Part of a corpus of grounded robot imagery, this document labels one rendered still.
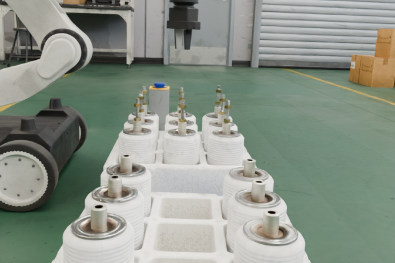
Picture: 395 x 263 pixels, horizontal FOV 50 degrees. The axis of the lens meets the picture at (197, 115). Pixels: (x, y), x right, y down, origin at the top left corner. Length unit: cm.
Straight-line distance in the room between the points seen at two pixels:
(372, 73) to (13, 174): 398
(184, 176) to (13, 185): 49
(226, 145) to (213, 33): 520
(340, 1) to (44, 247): 603
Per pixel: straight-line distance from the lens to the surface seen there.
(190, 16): 129
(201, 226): 79
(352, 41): 679
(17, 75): 146
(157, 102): 149
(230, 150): 110
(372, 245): 122
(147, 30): 621
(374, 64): 473
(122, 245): 59
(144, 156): 111
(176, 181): 109
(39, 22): 143
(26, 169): 128
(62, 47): 137
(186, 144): 109
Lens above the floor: 52
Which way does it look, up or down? 11 degrees down
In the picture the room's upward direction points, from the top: 2 degrees clockwise
